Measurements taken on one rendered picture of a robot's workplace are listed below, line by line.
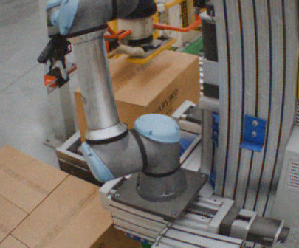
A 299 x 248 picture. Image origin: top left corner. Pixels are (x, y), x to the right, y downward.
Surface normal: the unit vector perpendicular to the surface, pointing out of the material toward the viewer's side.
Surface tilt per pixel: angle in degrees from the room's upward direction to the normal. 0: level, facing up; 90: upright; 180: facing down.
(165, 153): 90
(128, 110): 90
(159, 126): 7
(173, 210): 0
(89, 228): 0
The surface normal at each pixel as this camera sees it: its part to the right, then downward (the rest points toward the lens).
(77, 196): -0.07, -0.84
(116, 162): 0.40, 0.20
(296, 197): -0.50, 0.49
